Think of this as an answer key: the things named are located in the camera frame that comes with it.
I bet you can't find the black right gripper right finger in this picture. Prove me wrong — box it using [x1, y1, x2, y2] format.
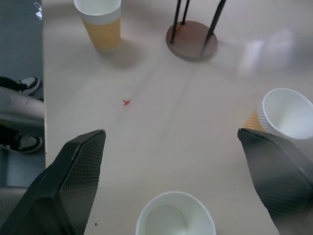
[237, 127, 313, 235]

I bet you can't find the silver robot leg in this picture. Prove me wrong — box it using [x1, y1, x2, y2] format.
[0, 86, 45, 133]

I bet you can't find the orange and white paper cup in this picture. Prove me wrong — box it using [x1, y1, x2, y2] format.
[242, 88, 313, 141]
[73, 0, 122, 55]
[135, 191, 217, 235]

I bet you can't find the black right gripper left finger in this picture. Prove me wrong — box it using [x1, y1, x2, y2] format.
[0, 129, 107, 235]

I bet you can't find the black and white sneaker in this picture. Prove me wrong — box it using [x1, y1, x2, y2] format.
[0, 134, 44, 154]
[17, 76, 41, 95]

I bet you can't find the small white tag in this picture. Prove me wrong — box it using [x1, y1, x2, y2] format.
[33, 2, 43, 20]

